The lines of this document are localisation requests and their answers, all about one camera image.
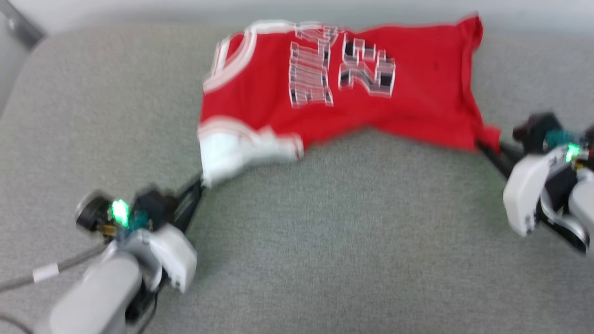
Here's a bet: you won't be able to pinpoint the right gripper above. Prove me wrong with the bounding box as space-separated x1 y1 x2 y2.
477 113 594 238

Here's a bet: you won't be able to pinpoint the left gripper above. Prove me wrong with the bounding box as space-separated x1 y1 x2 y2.
76 178 205 294

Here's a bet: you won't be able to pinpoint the red basketball jersey white trim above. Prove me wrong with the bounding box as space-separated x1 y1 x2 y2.
197 14 502 187

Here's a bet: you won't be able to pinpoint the grey fabric sofa cushion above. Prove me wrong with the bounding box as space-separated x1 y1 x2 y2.
0 23 594 334

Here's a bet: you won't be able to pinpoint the grey metal bar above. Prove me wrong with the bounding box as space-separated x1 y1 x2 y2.
0 8 45 50

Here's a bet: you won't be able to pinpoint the grey cable with white tag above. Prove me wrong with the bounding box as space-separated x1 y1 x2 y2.
0 243 110 293

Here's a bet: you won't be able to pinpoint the thin grey cable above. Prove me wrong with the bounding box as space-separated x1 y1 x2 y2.
0 314 34 334

